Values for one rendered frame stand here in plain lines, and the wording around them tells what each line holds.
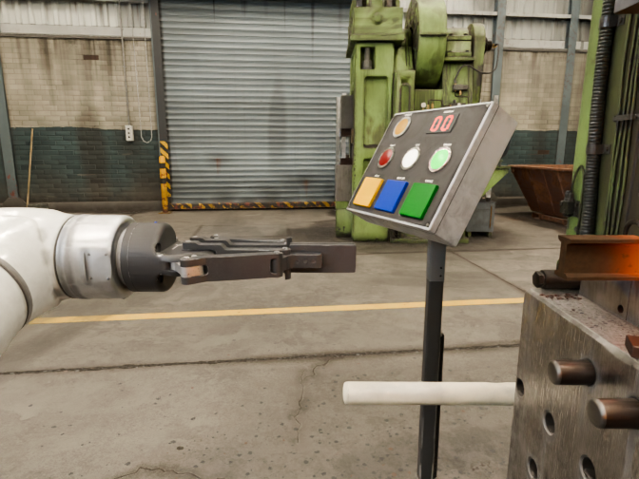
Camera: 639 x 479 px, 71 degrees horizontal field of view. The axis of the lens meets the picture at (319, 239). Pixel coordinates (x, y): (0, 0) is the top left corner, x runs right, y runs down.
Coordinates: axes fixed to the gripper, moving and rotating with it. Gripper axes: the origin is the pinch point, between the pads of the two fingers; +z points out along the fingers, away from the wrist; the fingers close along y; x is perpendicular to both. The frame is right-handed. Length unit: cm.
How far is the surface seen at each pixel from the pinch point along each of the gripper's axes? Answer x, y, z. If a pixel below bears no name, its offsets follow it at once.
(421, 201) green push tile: 1.4, -42.1, 19.5
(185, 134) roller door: 38, -767, -247
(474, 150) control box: 11, -41, 29
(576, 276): -1.6, 1.1, 26.6
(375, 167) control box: 7, -66, 13
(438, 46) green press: 125, -482, 127
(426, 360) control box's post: -40, -56, 26
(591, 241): 2.1, 1.3, 27.6
